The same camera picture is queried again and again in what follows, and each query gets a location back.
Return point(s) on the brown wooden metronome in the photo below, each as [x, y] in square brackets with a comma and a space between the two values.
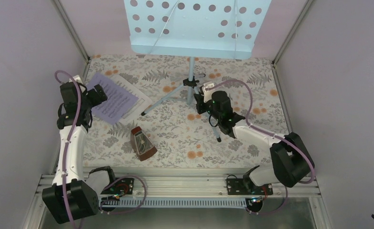
[148, 154]

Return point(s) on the perforated cable tray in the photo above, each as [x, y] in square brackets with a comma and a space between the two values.
[233, 202]

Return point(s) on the white sheet music page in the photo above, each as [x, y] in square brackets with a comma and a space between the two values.
[127, 81]

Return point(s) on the floral patterned table mat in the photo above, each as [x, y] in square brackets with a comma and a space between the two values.
[182, 137]

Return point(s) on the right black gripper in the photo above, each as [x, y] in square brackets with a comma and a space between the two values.
[200, 104]

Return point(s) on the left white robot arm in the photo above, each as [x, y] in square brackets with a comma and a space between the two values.
[70, 196]

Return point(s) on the clear plastic metronome cover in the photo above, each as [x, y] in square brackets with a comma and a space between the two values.
[143, 144]

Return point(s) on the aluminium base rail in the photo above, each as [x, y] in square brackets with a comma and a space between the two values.
[193, 182]

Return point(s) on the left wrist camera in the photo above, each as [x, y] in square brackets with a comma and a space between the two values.
[80, 82]

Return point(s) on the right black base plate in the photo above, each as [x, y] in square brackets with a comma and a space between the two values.
[240, 186]

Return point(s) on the light blue music stand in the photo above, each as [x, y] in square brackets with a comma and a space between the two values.
[224, 29]

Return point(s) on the lavender sheet music page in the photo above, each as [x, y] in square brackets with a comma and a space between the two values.
[119, 100]

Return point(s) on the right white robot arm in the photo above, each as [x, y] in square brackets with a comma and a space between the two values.
[290, 160]

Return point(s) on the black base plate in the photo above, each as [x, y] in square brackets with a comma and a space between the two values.
[240, 186]
[124, 187]

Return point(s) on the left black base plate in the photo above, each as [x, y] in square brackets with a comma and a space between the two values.
[124, 187]

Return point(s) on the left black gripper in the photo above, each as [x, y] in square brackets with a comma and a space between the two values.
[97, 94]

